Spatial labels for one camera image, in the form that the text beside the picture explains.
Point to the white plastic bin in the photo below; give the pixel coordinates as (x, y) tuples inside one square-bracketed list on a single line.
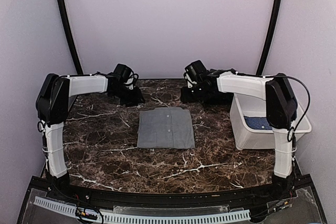
[(245, 137)]

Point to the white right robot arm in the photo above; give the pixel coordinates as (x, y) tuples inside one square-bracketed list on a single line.
[(283, 112)]

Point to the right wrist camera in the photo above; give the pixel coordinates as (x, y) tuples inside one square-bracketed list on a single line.
[(194, 73)]

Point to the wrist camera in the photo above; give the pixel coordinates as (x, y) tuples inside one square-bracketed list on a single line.
[(126, 75), (194, 73)]

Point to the black right frame post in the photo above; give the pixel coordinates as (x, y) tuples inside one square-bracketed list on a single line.
[(269, 36)]

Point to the grey long sleeve shirt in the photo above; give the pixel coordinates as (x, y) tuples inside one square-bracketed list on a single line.
[(170, 128)]

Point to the blue checkered shirt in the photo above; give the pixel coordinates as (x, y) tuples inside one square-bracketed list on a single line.
[(257, 123)]

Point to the black frame post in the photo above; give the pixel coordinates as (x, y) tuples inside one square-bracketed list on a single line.
[(69, 37), (269, 36)]

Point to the white cable duct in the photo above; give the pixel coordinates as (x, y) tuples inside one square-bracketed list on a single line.
[(121, 214)]

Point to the black left frame post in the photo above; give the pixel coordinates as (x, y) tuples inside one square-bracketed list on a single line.
[(69, 37)]

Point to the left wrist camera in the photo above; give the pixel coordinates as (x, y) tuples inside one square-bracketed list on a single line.
[(126, 75)]

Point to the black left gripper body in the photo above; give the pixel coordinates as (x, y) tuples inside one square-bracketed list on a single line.
[(127, 97)]

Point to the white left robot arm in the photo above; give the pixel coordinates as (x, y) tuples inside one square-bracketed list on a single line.
[(52, 106)]

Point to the black front rail base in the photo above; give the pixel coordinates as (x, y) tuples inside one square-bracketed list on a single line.
[(299, 205)]

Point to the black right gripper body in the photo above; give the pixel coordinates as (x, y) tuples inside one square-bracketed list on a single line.
[(196, 95)]

